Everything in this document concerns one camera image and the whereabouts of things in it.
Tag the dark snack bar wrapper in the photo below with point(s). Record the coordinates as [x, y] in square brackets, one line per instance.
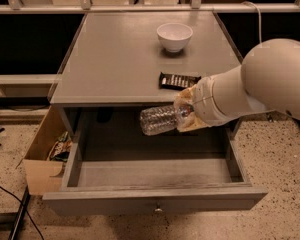
[177, 82]

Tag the snack bags in box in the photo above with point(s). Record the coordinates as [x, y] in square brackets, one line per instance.
[61, 149]

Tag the metal drawer knob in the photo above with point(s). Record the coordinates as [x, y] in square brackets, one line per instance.
[157, 208]

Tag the grey wooden nightstand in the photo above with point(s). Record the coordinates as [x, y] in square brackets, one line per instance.
[117, 59]

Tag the brown cardboard box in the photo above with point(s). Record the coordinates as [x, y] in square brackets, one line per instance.
[42, 174]

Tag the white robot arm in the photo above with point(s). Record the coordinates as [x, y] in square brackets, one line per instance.
[267, 80]

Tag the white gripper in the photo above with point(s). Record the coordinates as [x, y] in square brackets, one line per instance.
[202, 101]

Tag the grey open top drawer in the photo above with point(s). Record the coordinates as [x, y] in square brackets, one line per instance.
[113, 168]

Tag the black floor bar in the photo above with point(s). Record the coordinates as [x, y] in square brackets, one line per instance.
[18, 221]

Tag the white ceramic bowl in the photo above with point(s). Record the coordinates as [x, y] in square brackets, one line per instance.
[174, 36]

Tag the clear plastic water bottle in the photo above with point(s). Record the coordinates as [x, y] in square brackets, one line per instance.
[157, 120]

